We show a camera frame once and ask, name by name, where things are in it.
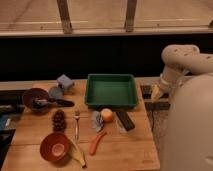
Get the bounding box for black handled spoon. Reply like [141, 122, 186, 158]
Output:
[32, 98, 75, 107]

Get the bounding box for orange red bowl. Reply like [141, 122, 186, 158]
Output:
[40, 132, 70, 163]

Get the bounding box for metal window post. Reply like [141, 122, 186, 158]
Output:
[57, 0, 72, 34]
[124, 0, 137, 32]

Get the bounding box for dark objects at left edge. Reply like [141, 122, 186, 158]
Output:
[0, 106, 16, 169]

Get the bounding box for silver fork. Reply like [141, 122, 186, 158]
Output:
[74, 111, 80, 140]

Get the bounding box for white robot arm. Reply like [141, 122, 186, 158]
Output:
[151, 45, 213, 171]

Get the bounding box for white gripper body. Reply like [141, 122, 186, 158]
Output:
[159, 74, 176, 92]

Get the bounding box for orange carrot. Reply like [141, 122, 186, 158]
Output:
[89, 130, 107, 155]

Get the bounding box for yellow banana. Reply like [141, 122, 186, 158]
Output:
[68, 139, 86, 168]

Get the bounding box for black rectangular block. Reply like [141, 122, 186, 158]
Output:
[116, 111, 135, 132]

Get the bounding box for dark grape bunch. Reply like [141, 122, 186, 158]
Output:
[52, 110, 66, 132]

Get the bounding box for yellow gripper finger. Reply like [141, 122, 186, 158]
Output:
[151, 85, 163, 101]

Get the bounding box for green plastic tray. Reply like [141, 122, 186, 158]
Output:
[85, 74, 138, 109]

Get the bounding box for peach apple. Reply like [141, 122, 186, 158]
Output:
[101, 108, 113, 122]

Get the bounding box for right metal window post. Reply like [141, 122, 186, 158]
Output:
[124, 0, 137, 32]

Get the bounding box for dark maroon bowl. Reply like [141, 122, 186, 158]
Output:
[22, 88, 49, 112]

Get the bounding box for left metal window post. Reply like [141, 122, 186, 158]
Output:
[57, 0, 72, 34]

